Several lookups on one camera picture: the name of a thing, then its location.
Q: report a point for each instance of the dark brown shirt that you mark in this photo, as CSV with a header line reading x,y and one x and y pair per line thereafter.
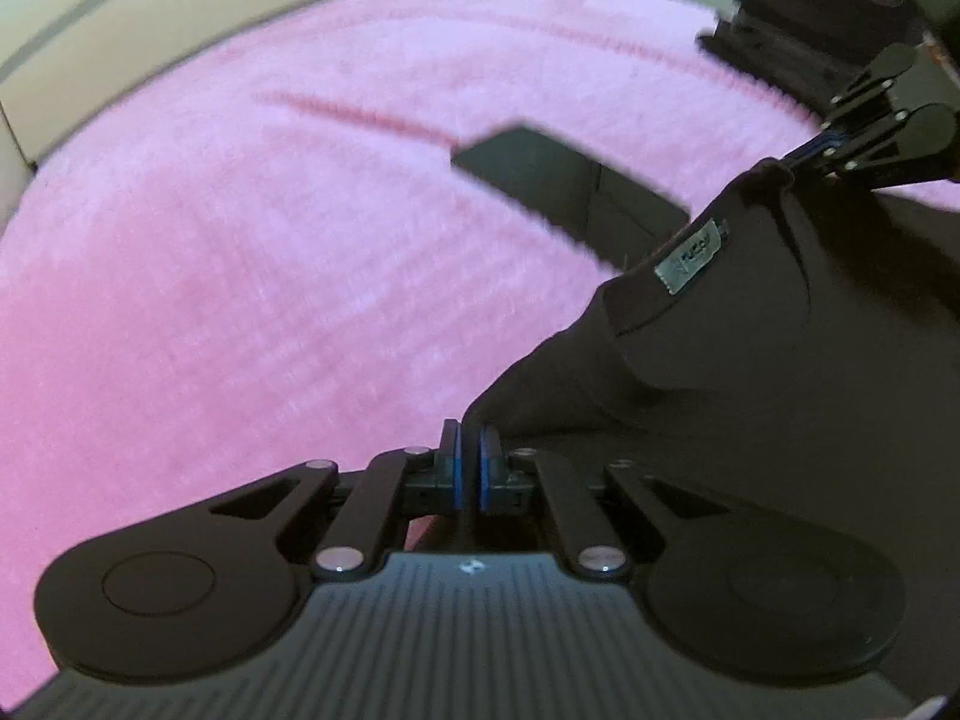
x,y
750,360

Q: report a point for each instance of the stack of folded dark clothes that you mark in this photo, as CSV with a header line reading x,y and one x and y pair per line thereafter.
x,y
795,15

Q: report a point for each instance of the beige bed headboard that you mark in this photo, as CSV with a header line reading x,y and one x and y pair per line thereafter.
x,y
112,7

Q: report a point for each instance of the black square pad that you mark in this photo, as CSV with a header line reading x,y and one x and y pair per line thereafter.
x,y
532,165

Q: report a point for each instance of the pink ribbed blanket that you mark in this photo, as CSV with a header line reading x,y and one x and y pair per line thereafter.
x,y
225,277

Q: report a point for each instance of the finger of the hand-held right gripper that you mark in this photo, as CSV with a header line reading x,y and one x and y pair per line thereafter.
x,y
900,146
877,79

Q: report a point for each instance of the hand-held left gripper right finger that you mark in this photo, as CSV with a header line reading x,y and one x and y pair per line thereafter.
x,y
491,469

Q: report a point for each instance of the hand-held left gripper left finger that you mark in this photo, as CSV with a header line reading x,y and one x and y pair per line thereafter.
x,y
452,465

